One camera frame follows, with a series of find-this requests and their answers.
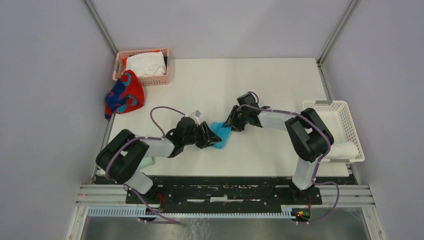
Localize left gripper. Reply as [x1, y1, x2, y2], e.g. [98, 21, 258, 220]
[183, 121, 222, 149]

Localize red and blue towel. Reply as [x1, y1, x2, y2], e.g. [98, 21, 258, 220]
[104, 70, 146, 120]

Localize pink plastic basket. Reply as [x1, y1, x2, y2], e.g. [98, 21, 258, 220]
[112, 48, 170, 86]

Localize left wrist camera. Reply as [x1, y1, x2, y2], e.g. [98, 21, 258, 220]
[185, 110, 201, 125]

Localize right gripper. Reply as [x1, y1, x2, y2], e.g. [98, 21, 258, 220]
[222, 104, 249, 132]

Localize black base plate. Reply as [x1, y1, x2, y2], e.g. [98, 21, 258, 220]
[142, 176, 323, 214]

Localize white plastic basket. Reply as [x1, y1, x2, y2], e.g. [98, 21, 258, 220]
[302, 100, 365, 164]

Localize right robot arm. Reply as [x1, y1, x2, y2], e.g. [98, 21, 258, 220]
[223, 92, 334, 204]

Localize mint green towel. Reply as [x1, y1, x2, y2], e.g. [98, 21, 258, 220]
[138, 157, 155, 169]

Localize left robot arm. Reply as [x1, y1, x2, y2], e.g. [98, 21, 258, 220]
[95, 116, 222, 204]

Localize aluminium frame rails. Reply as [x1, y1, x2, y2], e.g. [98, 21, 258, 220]
[65, 184, 387, 240]

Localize white towel in basket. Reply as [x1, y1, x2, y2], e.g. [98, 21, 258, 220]
[126, 51, 167, 78]

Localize white slotted cable duct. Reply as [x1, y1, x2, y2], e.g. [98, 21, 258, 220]
[87, 206, 295, 220]

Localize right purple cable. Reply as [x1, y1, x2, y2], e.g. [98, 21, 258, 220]
[237, 91, 341, 225]

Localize white towel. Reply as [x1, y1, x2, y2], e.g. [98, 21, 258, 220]
[325, 141, 359, 159]
[126, 51, 167, 78]

